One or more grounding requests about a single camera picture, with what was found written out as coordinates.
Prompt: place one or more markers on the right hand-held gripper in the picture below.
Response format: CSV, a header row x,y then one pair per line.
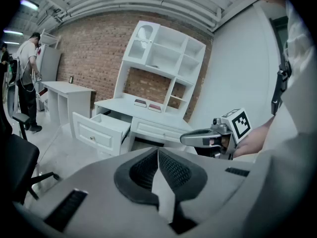
x,y
241,125

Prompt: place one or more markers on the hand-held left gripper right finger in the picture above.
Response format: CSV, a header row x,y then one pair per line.
x,y
218,195

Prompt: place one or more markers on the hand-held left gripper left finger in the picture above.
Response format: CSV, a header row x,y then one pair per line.
x,y
99,195

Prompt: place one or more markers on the person's right forearm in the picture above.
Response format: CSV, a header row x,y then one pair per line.
x,y
252,140

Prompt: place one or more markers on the person's right hand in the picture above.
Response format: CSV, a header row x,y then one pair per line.
x,y
225,142

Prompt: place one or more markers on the bright red book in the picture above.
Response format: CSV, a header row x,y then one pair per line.
x,y
155,107

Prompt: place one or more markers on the dark red book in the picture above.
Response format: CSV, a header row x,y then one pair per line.
x,y
140,103

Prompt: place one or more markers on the white desk with hutch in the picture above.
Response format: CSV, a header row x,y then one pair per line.
x,y
116,105

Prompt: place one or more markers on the black office chair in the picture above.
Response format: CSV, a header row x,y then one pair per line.
x,y
17,157

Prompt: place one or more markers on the white hutch cabinet door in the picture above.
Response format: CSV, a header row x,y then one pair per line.
x,y
153,46

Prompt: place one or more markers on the person's white shirt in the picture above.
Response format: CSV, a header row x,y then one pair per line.
x,y
302,95

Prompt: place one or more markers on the small white desk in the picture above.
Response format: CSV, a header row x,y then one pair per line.
x,y
67,87

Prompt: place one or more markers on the white ceiling pipes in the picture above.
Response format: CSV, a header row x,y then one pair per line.
x,y
148,2

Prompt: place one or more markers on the ceiling light strip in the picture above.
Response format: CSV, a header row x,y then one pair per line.
x,y
11,43
29,4
13,32

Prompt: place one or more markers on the small black frame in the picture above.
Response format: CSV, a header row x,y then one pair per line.
x,y
71,79

